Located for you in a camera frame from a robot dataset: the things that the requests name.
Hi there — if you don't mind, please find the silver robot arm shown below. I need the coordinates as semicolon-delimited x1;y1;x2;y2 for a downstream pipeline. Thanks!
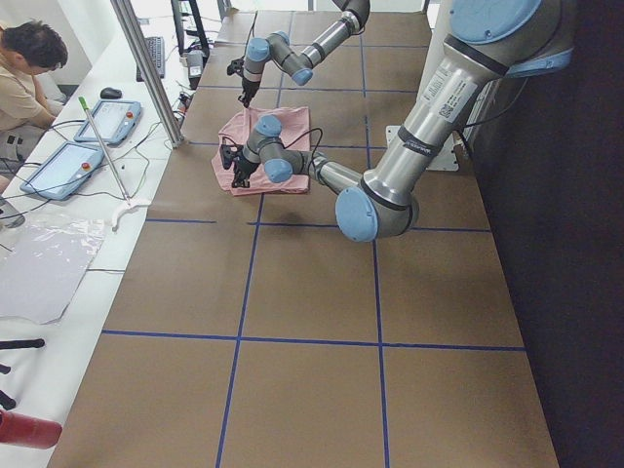
227;0;371;108
219;1;577;242

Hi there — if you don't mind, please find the black keyboard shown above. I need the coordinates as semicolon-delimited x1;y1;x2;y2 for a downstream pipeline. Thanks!
145;36;166;79

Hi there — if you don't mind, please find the green handled reach stick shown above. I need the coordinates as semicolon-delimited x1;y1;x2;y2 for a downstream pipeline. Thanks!
78;97;151;232

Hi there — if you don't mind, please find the teach pendant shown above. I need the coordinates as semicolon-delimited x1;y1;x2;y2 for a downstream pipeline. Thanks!
91;99;142;147
19;141;103;201

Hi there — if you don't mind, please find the pink Snoopy t-shirt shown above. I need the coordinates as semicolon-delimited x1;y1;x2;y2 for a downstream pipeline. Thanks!
212;106;311;196

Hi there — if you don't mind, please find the flat clear plastic sheet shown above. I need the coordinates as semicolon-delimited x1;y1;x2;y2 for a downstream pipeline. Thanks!
1;214;107;325

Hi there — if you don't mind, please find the upper teach pendant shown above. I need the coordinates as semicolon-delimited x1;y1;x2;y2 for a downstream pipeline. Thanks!
91;99;142;147

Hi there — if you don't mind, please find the black computer mouse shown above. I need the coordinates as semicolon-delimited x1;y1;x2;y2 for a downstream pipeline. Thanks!
99;87;123;99

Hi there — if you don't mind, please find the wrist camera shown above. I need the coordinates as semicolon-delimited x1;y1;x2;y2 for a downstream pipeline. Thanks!
226;58;245;77
219;143;243;171

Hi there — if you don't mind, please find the aluminium frame post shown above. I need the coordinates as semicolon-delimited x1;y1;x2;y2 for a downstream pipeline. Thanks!
110;0;184;148

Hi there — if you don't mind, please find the black power box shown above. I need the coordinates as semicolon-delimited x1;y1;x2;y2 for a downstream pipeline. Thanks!
186;50;205;90

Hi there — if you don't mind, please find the red fire extinguisher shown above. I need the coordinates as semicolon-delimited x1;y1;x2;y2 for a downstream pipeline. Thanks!
0;409;62;449

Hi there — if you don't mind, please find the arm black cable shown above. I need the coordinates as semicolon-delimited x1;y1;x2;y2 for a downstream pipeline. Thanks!
280;127;326;162

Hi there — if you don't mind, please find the black camera tripod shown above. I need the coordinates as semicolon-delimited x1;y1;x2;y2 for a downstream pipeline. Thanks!
0;337;46;411

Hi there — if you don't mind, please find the lower teach pendant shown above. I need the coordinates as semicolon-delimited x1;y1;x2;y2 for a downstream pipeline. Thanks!
19;141;103;201

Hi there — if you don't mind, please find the seated person beige shirt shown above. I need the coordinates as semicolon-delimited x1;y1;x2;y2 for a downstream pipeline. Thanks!
1;20;68;189

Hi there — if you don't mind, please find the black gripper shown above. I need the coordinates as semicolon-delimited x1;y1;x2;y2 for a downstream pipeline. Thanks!
238;77;261;107
231;156;258;189

